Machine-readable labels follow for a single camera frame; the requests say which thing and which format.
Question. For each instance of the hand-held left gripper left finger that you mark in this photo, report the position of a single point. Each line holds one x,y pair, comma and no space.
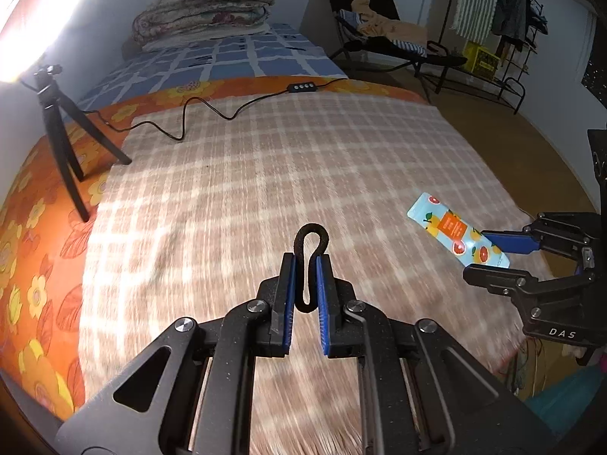
288,303

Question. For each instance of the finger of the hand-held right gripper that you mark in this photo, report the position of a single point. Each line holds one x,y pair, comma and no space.
493,277
512,241

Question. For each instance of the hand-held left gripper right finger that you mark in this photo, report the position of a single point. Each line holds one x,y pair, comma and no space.
324,303

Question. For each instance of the fruit print packet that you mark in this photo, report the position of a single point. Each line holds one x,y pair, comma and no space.
450,225

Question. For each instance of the teal bag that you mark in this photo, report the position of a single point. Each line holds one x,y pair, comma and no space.
555,403

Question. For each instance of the beige plaid blanket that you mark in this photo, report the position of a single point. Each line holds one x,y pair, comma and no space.
284,161

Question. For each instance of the black drying rack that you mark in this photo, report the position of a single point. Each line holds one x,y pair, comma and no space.
512,85

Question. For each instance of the yellow crate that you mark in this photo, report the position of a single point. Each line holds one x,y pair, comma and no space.
483,59

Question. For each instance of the striped cloth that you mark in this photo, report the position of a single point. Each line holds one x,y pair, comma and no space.
412,47

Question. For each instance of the dark jacket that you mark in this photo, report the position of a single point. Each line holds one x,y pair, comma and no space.
510,14

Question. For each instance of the striped towel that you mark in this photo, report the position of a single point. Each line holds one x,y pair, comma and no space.
474,4

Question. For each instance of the orange clothes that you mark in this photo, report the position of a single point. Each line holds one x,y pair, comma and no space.
398,28

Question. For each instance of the blue checked bed sheet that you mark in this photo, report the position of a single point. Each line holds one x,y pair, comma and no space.
237,57

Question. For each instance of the orange flower bed sheet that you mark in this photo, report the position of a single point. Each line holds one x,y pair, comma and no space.
28,246

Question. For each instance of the black tripod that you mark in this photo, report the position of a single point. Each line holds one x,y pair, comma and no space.
59,128

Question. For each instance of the folded floral quilt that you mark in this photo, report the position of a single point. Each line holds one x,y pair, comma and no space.
204,9

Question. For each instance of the bright lamp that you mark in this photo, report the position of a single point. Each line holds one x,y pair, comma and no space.
28,47

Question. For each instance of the dark starry wall poster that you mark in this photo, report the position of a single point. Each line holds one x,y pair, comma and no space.
598,66

